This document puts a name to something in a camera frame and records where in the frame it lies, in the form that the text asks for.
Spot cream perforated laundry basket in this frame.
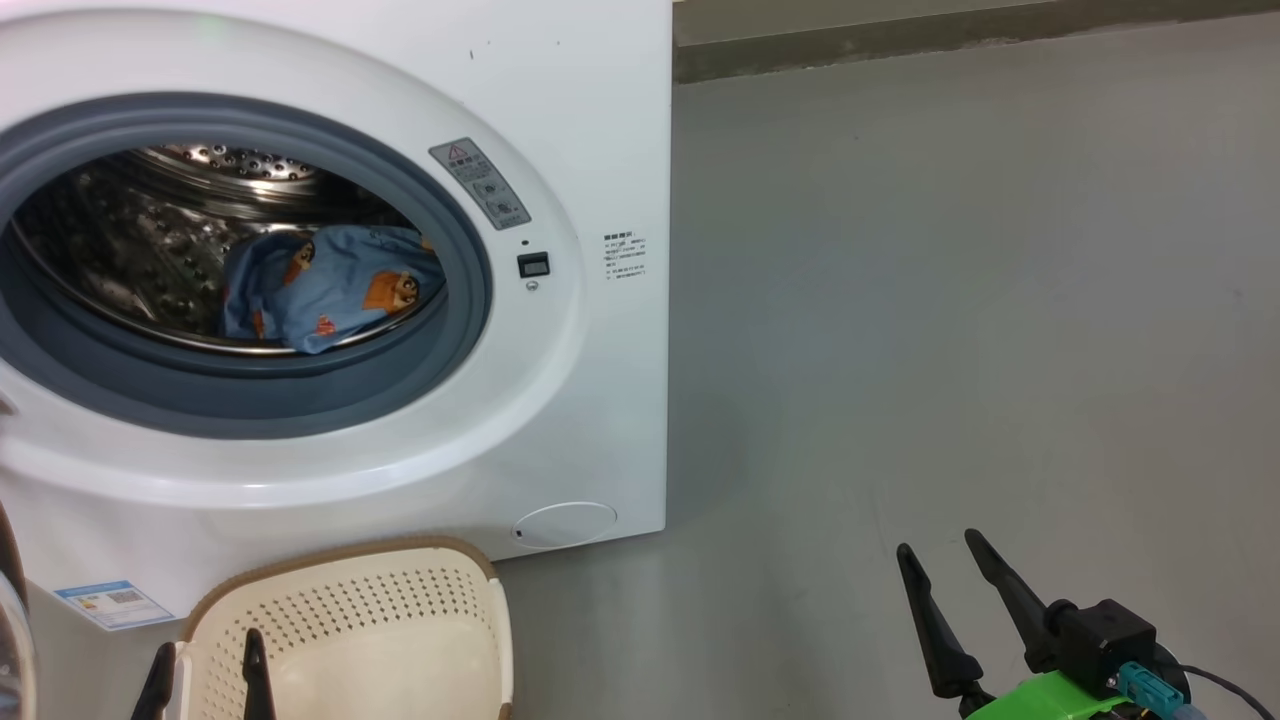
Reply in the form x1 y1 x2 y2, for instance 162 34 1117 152
165 535 516 720

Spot blue cartoon print garment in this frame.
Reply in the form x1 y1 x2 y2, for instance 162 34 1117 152
268 224 448 356

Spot grey warning sticker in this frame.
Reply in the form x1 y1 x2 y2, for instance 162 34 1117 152
429 137 532 231

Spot round white filter cover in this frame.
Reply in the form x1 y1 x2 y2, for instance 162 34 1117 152
512 501 619 550

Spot white front-load washing machine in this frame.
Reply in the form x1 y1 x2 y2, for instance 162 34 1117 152
0 0 673 631

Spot black round glass washer door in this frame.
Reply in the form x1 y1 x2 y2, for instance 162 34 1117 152
0 500 41 720

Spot blue energy label sticker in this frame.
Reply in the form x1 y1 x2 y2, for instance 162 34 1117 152
53 580 176 633

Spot small black text sticker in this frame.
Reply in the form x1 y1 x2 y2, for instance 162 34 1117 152
603 230 649 281

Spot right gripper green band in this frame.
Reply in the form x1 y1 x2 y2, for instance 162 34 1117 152
896 528 1193 720

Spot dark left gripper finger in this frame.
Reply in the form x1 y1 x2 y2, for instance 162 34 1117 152
130 640 179 720
240 628 278 720

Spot right cable with teal connector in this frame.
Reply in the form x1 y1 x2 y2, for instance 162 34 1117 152
1117 660 1280 720

